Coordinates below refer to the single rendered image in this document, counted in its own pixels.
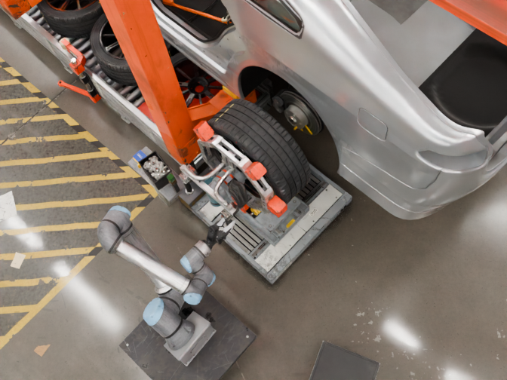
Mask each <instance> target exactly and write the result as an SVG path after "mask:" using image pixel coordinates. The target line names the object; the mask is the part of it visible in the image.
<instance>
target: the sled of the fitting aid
mask: <svg viewBox="0 0 507 380"><path fill-rule="evenodd" d="M295 197H296V198H297V199H298V200H300V205H299V206H298V207H297V208H296V209H295V211H293V212H292V214H290V215H289V216H288V217H287V218H286V219H285V220H284V221H283V222H282V223H281V224H280V225H279V226H278V227H277V228H276V229H275V230H274V231H273V232H272V233H271V234H270V233H268V232H267V230H265V229H264V228H263V227H262V226H261V225H260V224H259V223H257V222H256V221H255V220H254V219H252V218H251V217H250V216H249V215H248V214H246V213H243V212H242V211H241V210H240V209H239V211H238V212H237V213H236V214H237V215H238V216H240V217H241V218H242V219H243V220H244V221H245V222H246V223H247V224H248V225H249V226H251V227H252V228H253V229H254V230H255V231H257V232H258V233H259V234H260V235H261V236H262V237H264V238H265V239H266V240H267V241H268V242H269V243H270V244H271V245H272V246H275V245H276V244H277V243H278V242H279V241H280V240H281V239H282V238H283V237H284V236H285V235H286V234H287V233H288V232H289V231H290V230H291V229H292V228H293V227H294V226H295V225H296V224H297V223H298V222H299V221H300V220H301V219H302V218H303V217H304V216H305V215H306V214H307V213H308V212H309V205H308V204H306V203H305V202H304V201H302V200H301V199H300V198H298V197H297V196H295ZM226 201H227V202H229V203H232V202H233V201H232V200H230V199H229V198H227V199H226Z"/></svg>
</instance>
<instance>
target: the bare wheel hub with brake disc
mask: <svg viewBox="0 0 507 380"><path fill-rule="evenodd" d="M280 98H282V99H283V100H284V111H283V112H284V115H285V117H286V119H287V120H288V121H289V119H288V117H289V116H290V115H291V116H293V117H294V118H295V119H296V120H297V124H295V125H294V124H292V126H294V127H296V126H297V128H298V129H300V130H301V129H303V132H304V133H307V134H309V135H316V134H317V133H318V132H319V131H320V130H321V121H320V118H319V117H318V115H317V113H316V112H315V110H314V109H313V108H312V107H311V106H310V105H309V103H308V102H306V101H305V100H304V99H303V98H302V97H301V96H299V95H298V94H296V93H294V92H291V91H285V92H283V93H282V94H281V95H280ZM289 122H290V121H289ZM305 126H307V127H308V128H309V129H310V131H311V132H312V134H310V132H309V131H308V130H307V128H306V127H305Z"/></svg>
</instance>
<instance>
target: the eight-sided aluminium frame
mask: <svg viewBox="0 0 507 380"><path fill-rule="evenodd" d="M198 145H199V148H200V150H201V153H202V156H203V159H204V161H205V162H206V164H208V165H209V167H210V168H211V169H212V170H213V169H215V168H216V167H215V166H214V165H213V163H212V162H213V161H214V162H215V164H216V165H217V166H218V165H220V164H221V163H220V162H219V160H218V159H217V157H216V156H215V154H214V151H213V149H212V148H215V149H217V150H218V151H219V152H220V153H222V154H223V155H225V156H226V157H227V158H228V159H229V160H230V161H231V162H232V163H233V164H235V165H236V166H237V167H238V168H239V169H240V170H241V171H242V172H243V173H244V175H245V176H246V177H247V178H248V179H249V181H250V182H251V183H252V185H253V186H254V188H255V189H256V190H257V191H258V192H259V194H260V197H261V198H257V197H255V196H253V195H252V194H251V193H250V192H249V191H248V190H247V189H246V192H247V194H249V195H250V196H251V197H252V198H251V199H250V200H249V201H248V202H247V203H246V205H248V206H249V207H250V208H252V209H255V210H259V211H262V212H264V213H269V212H270V210H268V209H267V203H268V202H269V201H270V200H271V199H272V198H273V197H274V195H273V193H274V192H273V190H272V188H271V186H270V185H269V184H268V183H267V182H266V181H265V180H264V178H263V177H261V178H260V179H259V181H260V183H261V184H262V186H263V187H262V188H261V187H260V185H259V184H258V182H257V181H256V180H255V181H252V180H251V179H250V177H249V176H248V175H247V174H246V173H245V171H246V169H247V168H249V166H250V165H252V162H251V161H250V160H249V159H248V158H247V157H246V156H244V155H243V154H242V153H240V151H238V150H237V149H236V148H234V147H233V146H232V145H231V144H229V143H228V142H227V141H225V140H224V138H222V137H221V136H219V135H213V136H212V137H211V138H210V139H209V140H208V141H207V142H204V141H201V140H200V139H199V140H198ZM205 146H206V147H205ZM222 146H225V147H226V148H227V149H228V150H230V151H232V152H233V153H234V154H235V155H236V156H237V157H238V158H240V159H241V160H240V161H239V160H237V159H236V158H235V157H234V156H232V155H231V154H230V153H228V152H227V151H226V150H225V149H224V148H223V147H222Z"/></svg>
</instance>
